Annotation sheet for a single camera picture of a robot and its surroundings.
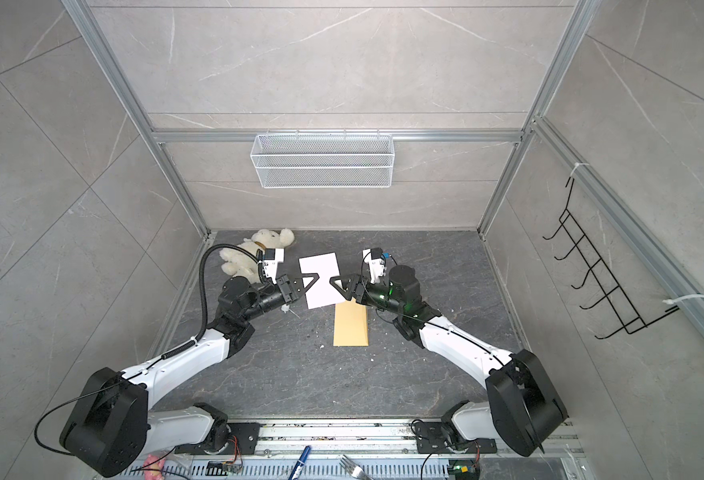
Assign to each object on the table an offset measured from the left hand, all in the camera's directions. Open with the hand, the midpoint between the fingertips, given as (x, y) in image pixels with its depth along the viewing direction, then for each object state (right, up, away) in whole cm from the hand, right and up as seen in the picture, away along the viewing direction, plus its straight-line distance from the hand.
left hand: (319, 273), depth 72 cm
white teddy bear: (-29, +1, +26) cm, 39 cm away
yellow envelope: (+7, -17, +21) cm, 28 cm away
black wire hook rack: (+65, +5, 0) cm, 65 cm away
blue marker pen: (-4, -45, -3) cm, 45 cm away
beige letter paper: (+1, -5, 0) cm, 5 cm away
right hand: (+4, -3, +3) cm, 6 cm away
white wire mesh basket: (-2, +37, +29) cm, 47 cm away
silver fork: (+9, -46, -3) cm, 47 cm away
